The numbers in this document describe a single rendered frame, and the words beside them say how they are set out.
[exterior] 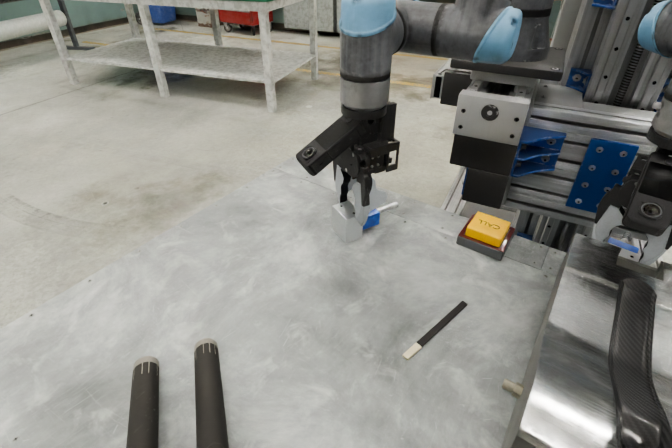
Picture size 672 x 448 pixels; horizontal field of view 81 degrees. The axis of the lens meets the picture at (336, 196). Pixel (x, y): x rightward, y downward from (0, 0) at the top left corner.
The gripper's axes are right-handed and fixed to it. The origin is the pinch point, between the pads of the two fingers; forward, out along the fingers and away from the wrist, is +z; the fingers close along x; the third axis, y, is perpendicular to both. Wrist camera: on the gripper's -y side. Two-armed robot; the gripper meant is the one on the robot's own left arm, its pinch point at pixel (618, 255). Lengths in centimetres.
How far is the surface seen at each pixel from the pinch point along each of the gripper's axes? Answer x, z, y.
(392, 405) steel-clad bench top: 13.8, 4.7, -40.8
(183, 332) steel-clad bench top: 42, 5, -52
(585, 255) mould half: 3.7, -4.4, -9.8
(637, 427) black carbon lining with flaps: -5.7, -6.9, -34.1
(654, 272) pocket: -4.4, -2.5, -4.5
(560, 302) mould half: 3.6, -3.8, -20.4
